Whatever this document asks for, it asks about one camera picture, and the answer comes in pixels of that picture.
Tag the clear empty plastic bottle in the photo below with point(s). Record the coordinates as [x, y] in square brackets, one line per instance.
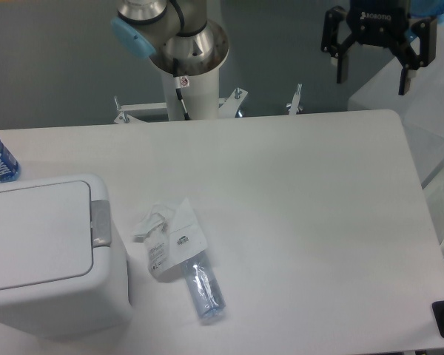
[203, 288]

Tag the white crumpled paper packaging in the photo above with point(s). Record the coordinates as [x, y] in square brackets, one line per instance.
[171, 234]

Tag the grey trash can push button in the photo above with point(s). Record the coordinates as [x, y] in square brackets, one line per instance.
[101, 222]

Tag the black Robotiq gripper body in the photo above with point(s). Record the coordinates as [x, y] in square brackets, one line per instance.
[378, 23]

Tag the blue plastic bag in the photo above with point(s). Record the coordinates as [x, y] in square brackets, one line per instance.
[424, 8]

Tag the white trash can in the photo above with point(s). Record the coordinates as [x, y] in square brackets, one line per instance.
[53, 282]

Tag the metal table clamp screw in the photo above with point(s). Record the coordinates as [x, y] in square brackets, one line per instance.
[294, 107]

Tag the translucent plastic storage box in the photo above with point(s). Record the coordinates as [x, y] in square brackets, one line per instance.
[421, 111]

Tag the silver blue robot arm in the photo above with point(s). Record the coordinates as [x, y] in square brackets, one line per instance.
[146, 27]

